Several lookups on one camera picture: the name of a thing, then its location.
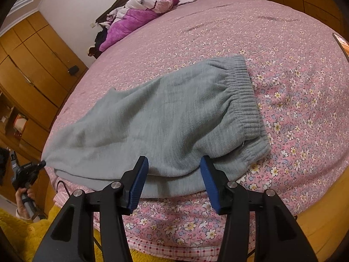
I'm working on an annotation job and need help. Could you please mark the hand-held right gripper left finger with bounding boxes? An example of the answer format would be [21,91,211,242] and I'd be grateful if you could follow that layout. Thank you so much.
[32,156,149,262]

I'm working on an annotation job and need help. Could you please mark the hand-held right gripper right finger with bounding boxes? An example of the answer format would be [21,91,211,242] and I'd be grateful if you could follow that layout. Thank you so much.
[200,155,319,262]

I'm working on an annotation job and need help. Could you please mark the grey pants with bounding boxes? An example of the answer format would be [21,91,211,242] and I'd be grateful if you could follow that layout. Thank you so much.
[41,55,271,198]

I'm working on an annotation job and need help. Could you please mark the person's left hand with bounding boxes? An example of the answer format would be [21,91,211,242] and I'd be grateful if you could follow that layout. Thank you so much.
[15,186,36,220]

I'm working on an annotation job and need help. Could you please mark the wooden wardrobe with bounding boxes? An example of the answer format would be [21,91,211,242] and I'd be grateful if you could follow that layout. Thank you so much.
[0,11,89,197]

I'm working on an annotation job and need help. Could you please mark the pink floral bed sheet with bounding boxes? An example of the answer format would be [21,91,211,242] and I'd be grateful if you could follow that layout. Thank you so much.
[44,0,349,257]

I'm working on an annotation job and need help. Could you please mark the dark clothes pile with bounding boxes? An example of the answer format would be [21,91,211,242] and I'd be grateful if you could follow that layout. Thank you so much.
[88,30,109,57]

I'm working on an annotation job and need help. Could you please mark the purple and white quilt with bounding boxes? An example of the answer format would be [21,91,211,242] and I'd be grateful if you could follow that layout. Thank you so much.
[99,0,180,52]

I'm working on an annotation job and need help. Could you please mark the black cable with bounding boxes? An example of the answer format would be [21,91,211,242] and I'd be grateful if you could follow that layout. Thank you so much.
[56,179,74,197]

